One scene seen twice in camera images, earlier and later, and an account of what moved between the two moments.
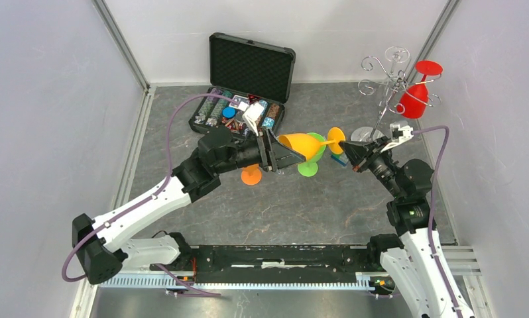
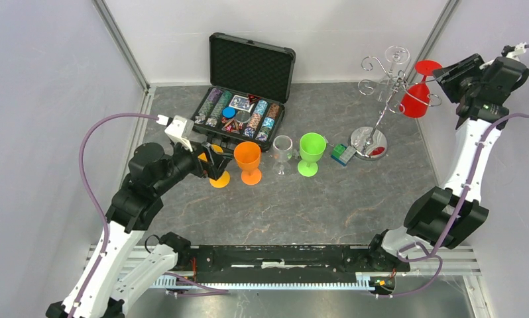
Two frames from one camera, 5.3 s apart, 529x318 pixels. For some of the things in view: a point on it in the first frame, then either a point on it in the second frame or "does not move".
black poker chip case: (242, 73) does not move
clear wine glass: (390, 91) does not move
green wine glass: (309, 167) does not move
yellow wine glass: (309, 146) to (224, 180)
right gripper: (358, 152) to (451, 74)
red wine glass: (413, 101) does not move
